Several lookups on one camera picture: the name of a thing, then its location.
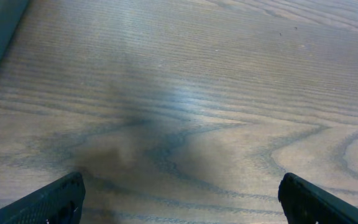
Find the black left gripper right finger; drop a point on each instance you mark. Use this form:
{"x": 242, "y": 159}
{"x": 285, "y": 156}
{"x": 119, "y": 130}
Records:
{"x": 305, "y": 203}

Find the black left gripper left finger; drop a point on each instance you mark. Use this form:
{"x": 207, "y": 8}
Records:
{"x": 59, "y": 202}

